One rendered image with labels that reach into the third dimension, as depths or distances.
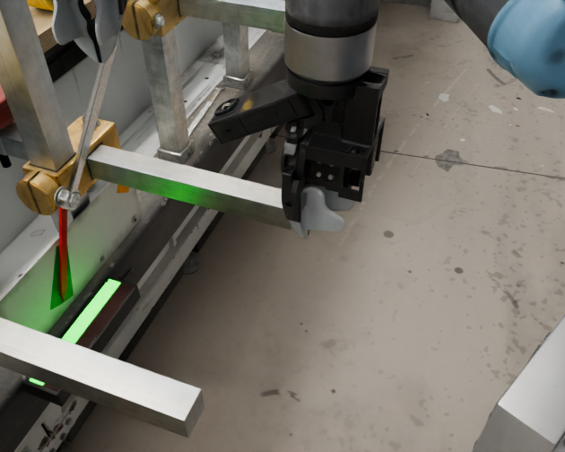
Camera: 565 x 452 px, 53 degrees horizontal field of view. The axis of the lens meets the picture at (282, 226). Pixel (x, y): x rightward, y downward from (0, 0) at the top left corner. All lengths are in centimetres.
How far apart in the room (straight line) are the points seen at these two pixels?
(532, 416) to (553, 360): 4
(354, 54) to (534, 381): 27
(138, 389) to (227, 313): 112
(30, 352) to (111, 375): 8
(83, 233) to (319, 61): 40
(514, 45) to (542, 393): 19
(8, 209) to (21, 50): 41
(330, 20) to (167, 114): 49
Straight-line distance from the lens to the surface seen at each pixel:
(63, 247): 71
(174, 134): 91
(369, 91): 49
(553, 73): 36
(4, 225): 99
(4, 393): 72
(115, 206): 79
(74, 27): 59
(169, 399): 48
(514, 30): 36
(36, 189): 68
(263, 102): 54
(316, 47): 47
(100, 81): 62
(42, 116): 66
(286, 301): 162
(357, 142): 52
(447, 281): 174
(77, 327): 74
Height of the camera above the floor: 127
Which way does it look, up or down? 44 degrees down
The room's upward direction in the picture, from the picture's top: straight up
